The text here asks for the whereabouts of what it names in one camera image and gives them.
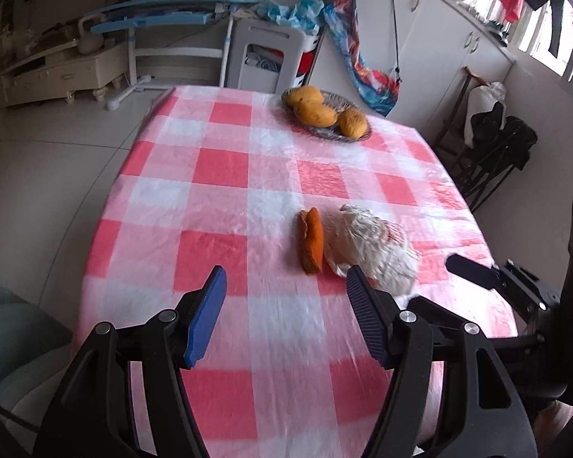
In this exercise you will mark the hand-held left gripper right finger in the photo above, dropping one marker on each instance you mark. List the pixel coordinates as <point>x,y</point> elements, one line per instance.
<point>367,315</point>

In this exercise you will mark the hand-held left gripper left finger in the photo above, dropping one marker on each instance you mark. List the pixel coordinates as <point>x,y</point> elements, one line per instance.
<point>205,315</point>

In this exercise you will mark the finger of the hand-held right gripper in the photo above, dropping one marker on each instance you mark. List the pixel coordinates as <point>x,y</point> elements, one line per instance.
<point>429,310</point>
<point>470,269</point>

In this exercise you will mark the white plastic bag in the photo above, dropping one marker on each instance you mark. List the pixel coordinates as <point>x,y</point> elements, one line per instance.
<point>377,248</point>

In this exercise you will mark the black folding chair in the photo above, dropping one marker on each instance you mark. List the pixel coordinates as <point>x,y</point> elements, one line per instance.
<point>511,143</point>

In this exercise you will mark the person's bare knee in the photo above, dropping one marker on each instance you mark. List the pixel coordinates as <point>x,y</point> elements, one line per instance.
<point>554,424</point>

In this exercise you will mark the red white checked tablecloth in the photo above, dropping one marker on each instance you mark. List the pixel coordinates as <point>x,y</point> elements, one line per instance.
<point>219,167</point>

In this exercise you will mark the brown wooden chair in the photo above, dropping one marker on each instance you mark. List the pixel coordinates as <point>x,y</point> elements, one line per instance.
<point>457,105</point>

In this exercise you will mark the yellow mango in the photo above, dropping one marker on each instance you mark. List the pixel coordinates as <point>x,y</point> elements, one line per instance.
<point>353,123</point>
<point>303,96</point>
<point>315,113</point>

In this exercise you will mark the pale grey plastic chair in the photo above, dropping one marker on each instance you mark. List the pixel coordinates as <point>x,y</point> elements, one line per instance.
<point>14,338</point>

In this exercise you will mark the colourful printed hanging bag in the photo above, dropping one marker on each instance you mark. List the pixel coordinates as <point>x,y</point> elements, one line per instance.
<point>377,86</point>

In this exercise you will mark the white cabinet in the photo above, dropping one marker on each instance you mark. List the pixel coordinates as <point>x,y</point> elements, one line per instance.
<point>439,33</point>

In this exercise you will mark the white storage cart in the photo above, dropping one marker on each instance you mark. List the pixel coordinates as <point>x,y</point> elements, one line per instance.
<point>241,57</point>

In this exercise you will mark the cream television cabinet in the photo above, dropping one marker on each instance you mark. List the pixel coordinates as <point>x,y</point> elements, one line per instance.
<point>52,76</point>

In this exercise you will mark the cream kettlebell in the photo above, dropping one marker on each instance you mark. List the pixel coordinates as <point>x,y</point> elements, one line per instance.
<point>90,43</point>

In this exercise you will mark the blue study desk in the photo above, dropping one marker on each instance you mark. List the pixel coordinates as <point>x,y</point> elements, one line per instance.
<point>148,19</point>

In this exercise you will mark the blue plastic bag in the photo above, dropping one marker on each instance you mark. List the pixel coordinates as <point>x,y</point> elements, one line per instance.
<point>305,12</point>

